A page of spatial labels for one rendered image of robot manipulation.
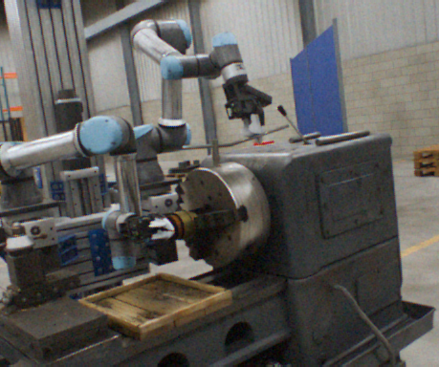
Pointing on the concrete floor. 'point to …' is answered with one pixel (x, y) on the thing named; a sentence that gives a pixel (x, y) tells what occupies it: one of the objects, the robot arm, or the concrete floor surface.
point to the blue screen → (319, 86)
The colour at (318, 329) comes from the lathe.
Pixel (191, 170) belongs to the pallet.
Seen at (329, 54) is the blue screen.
